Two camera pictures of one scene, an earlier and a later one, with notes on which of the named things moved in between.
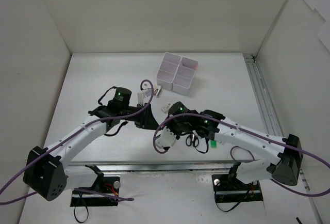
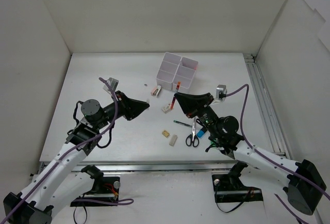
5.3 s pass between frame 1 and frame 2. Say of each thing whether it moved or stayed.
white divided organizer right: stayed
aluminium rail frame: stayed
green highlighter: stayed
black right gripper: moved
